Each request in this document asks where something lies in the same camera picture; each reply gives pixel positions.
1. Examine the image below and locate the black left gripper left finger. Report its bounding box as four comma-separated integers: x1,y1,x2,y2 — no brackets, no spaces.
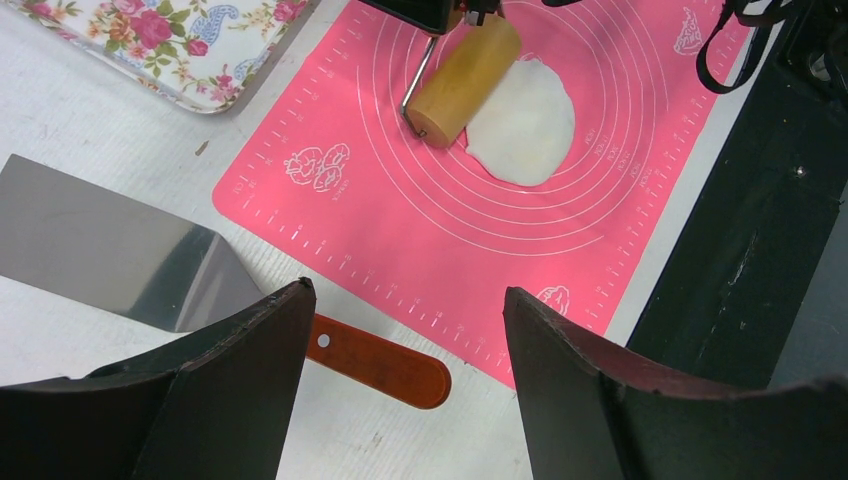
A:
1,278,316,479

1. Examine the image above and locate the pink silicone baking mat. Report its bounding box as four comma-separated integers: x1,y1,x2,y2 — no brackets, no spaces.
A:
212,1,748,384

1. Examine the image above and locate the floral rectangular tray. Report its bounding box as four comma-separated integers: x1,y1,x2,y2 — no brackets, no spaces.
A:
9,0,309,114

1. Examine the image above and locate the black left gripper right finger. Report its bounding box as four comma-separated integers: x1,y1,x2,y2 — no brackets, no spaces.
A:
503,287,847,479

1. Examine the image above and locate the wooden rolling pin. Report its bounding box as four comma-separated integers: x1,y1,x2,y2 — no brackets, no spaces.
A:
399,6,522,149

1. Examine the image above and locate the white dough lump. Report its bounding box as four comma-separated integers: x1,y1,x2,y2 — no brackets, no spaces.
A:
465,58,576,187

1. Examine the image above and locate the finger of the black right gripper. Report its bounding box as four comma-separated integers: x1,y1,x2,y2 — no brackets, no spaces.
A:
362,0,464,35

